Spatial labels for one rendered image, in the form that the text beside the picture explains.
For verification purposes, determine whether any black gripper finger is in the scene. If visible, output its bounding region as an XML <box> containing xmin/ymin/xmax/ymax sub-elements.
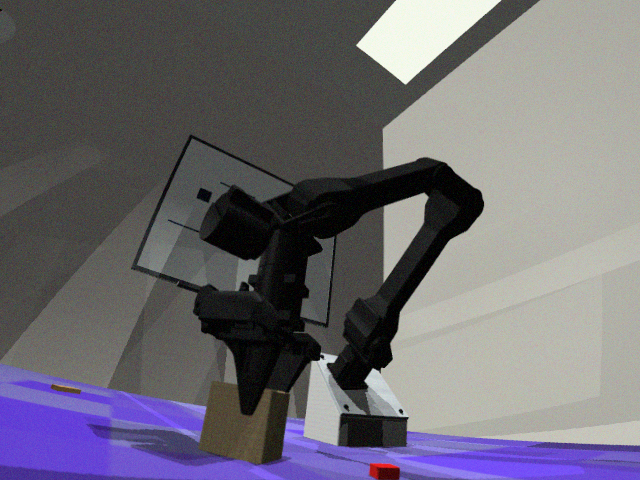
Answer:
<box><xmin>218</xmin><ymin>333</ymin><xmax>284</xmax><ymax>416</ymax></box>
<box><xmin>266</xmin><ymin>354</ymin><xmax>311</xmax><ymax>392</ymax></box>

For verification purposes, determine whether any red block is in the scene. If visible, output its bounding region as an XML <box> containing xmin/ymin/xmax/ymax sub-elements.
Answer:
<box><xmin>369</xmin><ymin>463</ymin><xmax>400</xmax><ymax>480</ymax></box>

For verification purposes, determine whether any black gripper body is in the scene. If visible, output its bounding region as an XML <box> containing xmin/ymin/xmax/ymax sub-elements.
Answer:
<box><xmin>198</xmin><ymin>265</ymin><xmax>321</xmax><ymax>361</ymax></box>

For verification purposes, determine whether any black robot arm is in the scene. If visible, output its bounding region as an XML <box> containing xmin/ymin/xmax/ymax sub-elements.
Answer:
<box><xmin>199</xmin><ymin>157</ymin><xmax>484</xmax><ymax>390</ymax></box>

